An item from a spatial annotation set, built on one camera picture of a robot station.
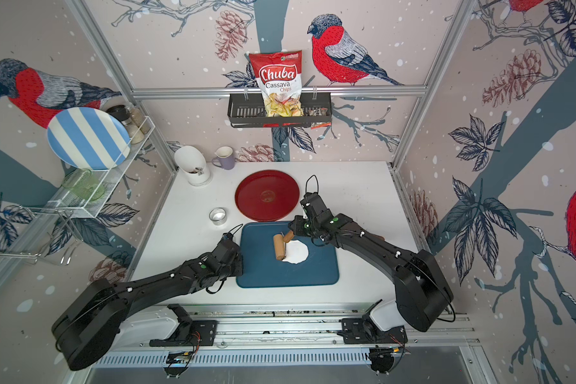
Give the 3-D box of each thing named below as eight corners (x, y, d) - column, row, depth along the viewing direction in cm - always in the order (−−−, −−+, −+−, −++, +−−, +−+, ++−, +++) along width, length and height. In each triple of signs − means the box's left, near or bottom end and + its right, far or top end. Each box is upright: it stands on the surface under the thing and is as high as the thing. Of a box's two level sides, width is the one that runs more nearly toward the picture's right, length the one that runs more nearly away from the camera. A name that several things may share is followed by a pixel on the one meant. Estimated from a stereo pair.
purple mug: (218, 172, 122) (213, 157, 114) (221, 160, 128) (216, 146, 120) (233, 172, 122) (229, 157, 114) (236, 160, 128) (232, 145, 120)
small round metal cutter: (208, 225, 101) (206, 221, 99) (212, 211, 106) (210, 207, 104) (224, 225, 101) (222, 221, 99) (227, 211, 106) (226, 207, 104)
